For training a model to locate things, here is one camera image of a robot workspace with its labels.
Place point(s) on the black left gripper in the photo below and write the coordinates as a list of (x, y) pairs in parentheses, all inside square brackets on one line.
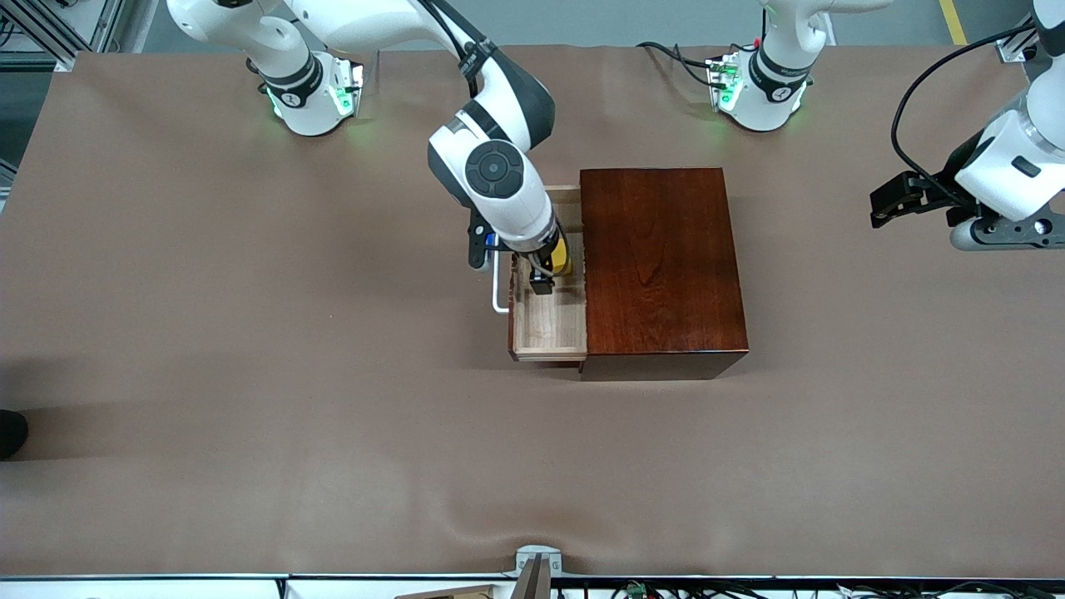
[(953, 175)]

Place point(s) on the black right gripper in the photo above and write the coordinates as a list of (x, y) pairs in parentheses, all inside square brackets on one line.
[(545, 264)]

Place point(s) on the yellow block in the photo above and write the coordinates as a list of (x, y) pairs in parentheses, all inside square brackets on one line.
[(564, 259)]

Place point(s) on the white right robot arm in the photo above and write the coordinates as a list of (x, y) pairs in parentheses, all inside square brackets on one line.
[(512, 212)]

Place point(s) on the dark brown wooden cabinet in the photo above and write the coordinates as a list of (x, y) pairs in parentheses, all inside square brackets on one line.
[(666, 266)]

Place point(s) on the yellow floor tape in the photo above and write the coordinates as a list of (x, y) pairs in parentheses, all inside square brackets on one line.
[(952, 21)]

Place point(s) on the aluminium extrusion beam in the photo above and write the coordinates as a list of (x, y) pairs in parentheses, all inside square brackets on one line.
[(37, 33), (1017, 48)]

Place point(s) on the brown table cloth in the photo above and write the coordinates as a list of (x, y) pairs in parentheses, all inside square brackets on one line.
[(291, 374)]

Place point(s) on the brown cardboard piece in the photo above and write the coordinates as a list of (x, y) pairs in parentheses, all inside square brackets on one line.
[(458, 593)]

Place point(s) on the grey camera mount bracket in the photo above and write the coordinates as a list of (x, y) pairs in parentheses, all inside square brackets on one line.
[(537, 559)]

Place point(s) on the grey metal frame post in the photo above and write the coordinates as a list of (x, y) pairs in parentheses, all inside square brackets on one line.
[(108, 21)]

